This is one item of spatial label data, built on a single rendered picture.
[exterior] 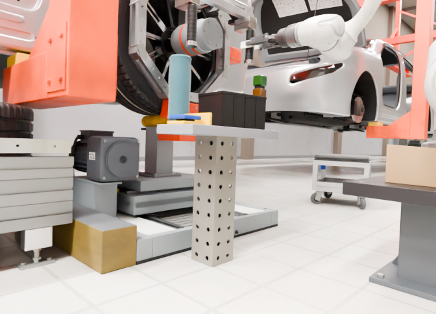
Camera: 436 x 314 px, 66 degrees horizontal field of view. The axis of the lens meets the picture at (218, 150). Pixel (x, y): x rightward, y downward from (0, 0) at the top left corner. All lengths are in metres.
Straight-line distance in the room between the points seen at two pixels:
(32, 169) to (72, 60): 0.35
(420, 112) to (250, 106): 3.73
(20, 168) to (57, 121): 4.29
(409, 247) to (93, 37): 1.14
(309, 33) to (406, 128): 3.54
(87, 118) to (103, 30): 4.46
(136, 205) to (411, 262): 0.98
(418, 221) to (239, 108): 0.63
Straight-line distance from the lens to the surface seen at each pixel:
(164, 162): 1.64
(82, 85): 1.12
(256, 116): 1.18
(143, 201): 1.44
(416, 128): 4.74
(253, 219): 1.54
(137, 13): 1.45
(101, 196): 1.39
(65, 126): 5.46
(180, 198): 1.56
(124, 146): 1.35
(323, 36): 1.33
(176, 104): 1.35
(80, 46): 1.14
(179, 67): 1.37
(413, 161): 1.11
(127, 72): 1.47
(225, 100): 1.09
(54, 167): 1.18
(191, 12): 1.32
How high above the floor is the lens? 0.40
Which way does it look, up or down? 2 degrees down
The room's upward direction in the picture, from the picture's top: 2 degrees clockwise
